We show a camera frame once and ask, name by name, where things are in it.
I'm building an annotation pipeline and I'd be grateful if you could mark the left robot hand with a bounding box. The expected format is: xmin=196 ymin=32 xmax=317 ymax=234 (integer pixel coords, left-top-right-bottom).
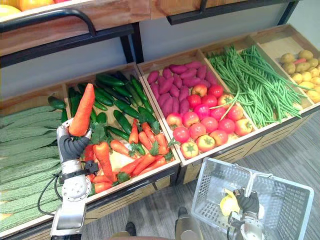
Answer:
xmin=56 ymin=118 xmax=93 ymax=175

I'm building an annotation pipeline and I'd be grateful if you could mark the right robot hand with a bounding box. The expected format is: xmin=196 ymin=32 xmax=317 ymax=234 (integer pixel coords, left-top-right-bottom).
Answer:
xmin=233 ymin=188 xmax=261 ymax=215

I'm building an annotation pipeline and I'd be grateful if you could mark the grey plastic shopping basket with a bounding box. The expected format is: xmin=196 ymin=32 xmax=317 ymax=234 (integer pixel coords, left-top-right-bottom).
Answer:
xmin=190 ymin=157 xmax=315 ymax=240

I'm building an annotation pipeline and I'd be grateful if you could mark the large orange carrot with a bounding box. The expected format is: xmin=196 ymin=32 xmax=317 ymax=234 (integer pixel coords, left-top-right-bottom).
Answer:
xmin=68 ymin=83 xmax=96 ymax=137

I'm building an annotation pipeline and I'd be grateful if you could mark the yellow vegetable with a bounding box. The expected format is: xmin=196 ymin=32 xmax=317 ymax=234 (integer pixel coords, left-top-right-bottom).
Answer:
xmin=219 ymin=188 xmax=241 ymax=217

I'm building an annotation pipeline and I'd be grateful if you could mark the green bitter gourd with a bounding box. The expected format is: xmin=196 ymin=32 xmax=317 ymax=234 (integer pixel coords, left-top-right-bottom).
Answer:
xmin=0 ymin=169 xmax=62 ymax=193
xmin=0 ymin=124 xmax=60 ymax=144
xmin=0 ymin=180 xmax=61 ymax=203
xmin=0 ymin=145 xmax=61 ymax=169
xmin=0 ymin=158 xmax=62 ymax=184
xmin=0 ymin=199 xmax=61 ymax=233
xmin=0 ymin=191 xmax=62 ymax=215
xmin=0 ymin=105 xmax=56 ymax=127
xmin=0 ymin=136 xmax=59 ymax=158

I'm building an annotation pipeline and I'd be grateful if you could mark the wooden crate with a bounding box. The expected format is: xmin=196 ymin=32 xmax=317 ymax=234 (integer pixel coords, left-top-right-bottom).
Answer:
xmin=199 ymin=36 xmax=316 ymax=130
xmin=62 ymin=62 xmax=181 ymax=205
xmin=0 ymin=83 xmax=70 ymax=240
xmin=136 ymin=48 xmax=259 ymax=168
xmin=249 ymin=23 xmax=320 ymax=111

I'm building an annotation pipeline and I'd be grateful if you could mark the silver robot leg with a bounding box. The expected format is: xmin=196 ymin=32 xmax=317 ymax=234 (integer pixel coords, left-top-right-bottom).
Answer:
xmin=174 ymin=212 xmax=204 ymax=240

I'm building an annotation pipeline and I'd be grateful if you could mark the red tomato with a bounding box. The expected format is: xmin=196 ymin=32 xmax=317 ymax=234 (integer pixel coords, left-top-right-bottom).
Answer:
xmin=195 ymin=134 xmax=216 ymax=153
xmin=191 ymin=83 xmax=209 ymax=98
xmin=182 ymin=111 xmax=200 ymax=129
xmin=188 ymin=122 xmax=207 ymax=141
xmin=180 ymin=141 xmax=200 ymax=160
xmin=186 ymin=94 xmax=202 ymax=110
xmin=172 ymin=126 xmax=191 ymax=144
xmin=200 ymin=93 xmax=219 ymax=109
xmin=165 ymin=112 xmax=184 ymax=129
xmin=209 ymin=129 xmax=229 ymax=147
xmin=226 ymin=104 xmax=244 ymax=122
xmin=200 ymin=116 xmax=219 ymax=134
xmin=207 ymin=83 xmax=224 ymax=99
xmin=217 ymin=117 xmax=237 ymax=135
xmin=193 ymin=103 xmax=211 ymax=121
xmin=234 ymin=118 xmax=254 ymax=137
xmin=217 ymin=93 xmax=235 ymax=110
xmin=209 ymin=107 xmax=227 ymax=122

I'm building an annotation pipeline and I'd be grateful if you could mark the dark robot foot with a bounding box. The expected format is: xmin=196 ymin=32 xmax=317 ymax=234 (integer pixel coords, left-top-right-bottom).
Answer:
xmin=124 ymin=221 xmax=137 ymax=237

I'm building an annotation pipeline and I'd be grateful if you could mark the purple sweet potato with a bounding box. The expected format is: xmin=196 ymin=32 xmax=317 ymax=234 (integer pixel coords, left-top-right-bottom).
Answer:
xmin=162 ymin=67 xmax=174 ymax=80
xmin=195 ymin=64 xmax=208 ymax=81
xmin=179 ymin=67 xmax=198 ymax=80
xmin=205 ymin=70 xmax=219 ymax=86
xmin=172 ymin=73 xmax=184 ymax=90
xmin=178 ymin=85 xmax=190 ymax=102
xmin=158 ymin=76 xmax=175 ymax=96
xmin=169 ymin=84 xmax=181 ymax=99
xmin=184 ymin=60 xmax=203 ymax=70
xmin=157 ymin=92 xmax=172 ymax=110
xmin=178 ymin=98 xmax=191 ymax=116
xmin=160 ymin=96 xmax=174 ymax=119
xmin=149 ymin=82 xmax=161 ymax=101
xmin=182 ymin=76 xmax=202 ymax=89
xmin=146 ymin=70 xmax=160 ymax=85
xmin=168 ymin=63 xmax=189 ymax=75

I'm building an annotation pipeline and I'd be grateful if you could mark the wooden shelf board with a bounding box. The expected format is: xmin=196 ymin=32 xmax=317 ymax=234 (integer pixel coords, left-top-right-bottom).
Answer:
xmin=149 ymin=0 xmax=251 ymax=21
xmin=0 ymin=0 xmax=151 ymax=57

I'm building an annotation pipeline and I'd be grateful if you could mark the green long bean pile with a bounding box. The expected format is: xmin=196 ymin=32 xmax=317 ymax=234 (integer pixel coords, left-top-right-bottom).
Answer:
xmin=206 ymin=44 xmax=314 ymax=129

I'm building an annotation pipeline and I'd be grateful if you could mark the orange fruit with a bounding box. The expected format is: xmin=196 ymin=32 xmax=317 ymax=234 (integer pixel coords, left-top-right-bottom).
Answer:
xmin=16 ymin=0 xmax=55 ymax=12

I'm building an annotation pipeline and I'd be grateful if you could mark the yellow fruit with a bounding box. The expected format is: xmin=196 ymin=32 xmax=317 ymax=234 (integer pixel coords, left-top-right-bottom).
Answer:
xmin=0 ymin=4 xmax=22 ymax=18

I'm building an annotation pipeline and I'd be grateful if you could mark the black wrist camera clamp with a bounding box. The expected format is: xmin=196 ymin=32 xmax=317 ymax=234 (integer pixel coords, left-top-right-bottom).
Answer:
xmin=59 ymin=160 xmax=100 ymax=181

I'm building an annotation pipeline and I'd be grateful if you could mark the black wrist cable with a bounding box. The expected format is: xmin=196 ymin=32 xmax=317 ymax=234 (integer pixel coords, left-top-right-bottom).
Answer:
xmin=37 ymin=173 xmax=63 ymax=217

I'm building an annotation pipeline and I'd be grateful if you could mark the black metal shelf frame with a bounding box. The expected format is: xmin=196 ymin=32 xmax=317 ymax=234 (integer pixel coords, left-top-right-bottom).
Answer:
xmin=0 ymin=0 xmax=301 ymax=69

